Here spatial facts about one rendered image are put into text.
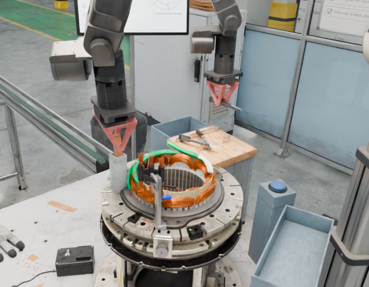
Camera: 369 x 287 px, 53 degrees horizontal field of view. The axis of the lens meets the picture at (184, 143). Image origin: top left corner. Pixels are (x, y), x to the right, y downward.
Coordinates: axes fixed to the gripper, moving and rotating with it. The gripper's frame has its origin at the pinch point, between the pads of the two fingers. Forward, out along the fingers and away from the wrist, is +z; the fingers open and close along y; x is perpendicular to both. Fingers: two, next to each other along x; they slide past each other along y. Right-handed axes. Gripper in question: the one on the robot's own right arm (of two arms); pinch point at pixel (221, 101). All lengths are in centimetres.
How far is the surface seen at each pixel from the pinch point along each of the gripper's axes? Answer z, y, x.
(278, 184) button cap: 14.4, 2.8, 26.4
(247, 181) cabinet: 23.6, -3.0, 11.3
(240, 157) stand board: 13.0, 2.3, 11.8
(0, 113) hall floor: 114, -3, -329
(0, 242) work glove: 38, 63, -23
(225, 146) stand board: 12.1, 1.9, 5.4
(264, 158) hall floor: 118, -165, -104
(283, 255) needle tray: 16, 21, 43
